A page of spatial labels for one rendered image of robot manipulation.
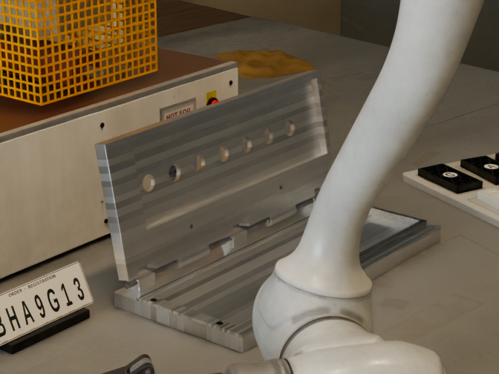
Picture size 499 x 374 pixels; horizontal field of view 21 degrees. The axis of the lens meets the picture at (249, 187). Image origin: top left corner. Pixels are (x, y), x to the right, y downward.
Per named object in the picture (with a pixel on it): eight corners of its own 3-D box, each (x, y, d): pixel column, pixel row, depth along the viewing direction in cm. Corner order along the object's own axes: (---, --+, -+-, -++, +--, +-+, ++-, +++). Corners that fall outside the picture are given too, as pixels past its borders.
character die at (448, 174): (457, 194, 205) (457, 186, 205) (417, 175, 213) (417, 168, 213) (482, 188, 208) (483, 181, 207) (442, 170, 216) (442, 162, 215)
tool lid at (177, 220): (104, 144, 163) (93, 144, 164) (131, 293, 167) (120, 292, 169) (319, 70, 195) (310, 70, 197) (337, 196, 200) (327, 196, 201)
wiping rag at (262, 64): (324, 72, 275) (324, 64, 275) (243, 80, 269) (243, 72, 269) (283, 47, 295) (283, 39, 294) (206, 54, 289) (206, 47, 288)
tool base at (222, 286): (242, 353, 158) (242, 325, 157) (113, 306, 170) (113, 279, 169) (440, 241, 190) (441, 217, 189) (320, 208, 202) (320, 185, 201)
